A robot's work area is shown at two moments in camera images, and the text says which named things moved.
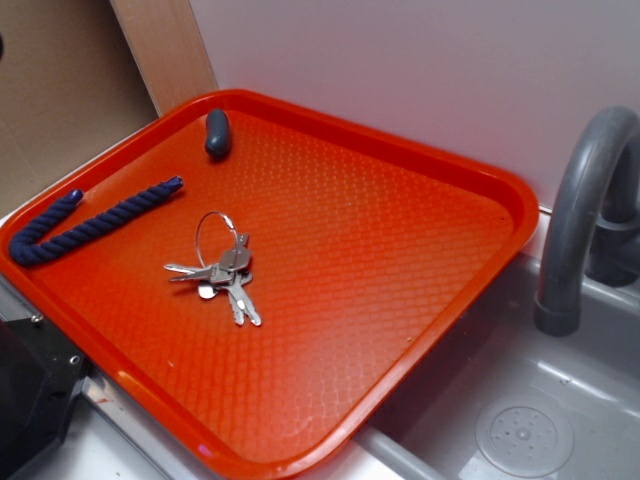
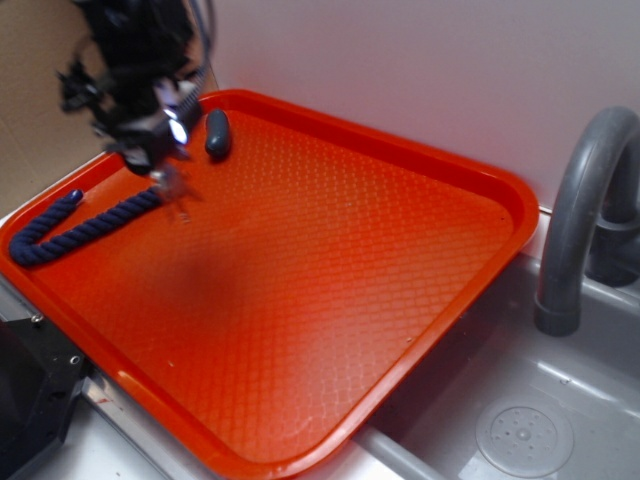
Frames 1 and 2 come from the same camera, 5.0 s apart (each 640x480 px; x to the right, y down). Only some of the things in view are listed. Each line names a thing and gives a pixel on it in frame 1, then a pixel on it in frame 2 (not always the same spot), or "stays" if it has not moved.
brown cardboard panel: x=69 y=84 stays
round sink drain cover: x=525 y=437 stays
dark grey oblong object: x=218 y=138 stays
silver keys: x=225 y=261 → x=173 y=184
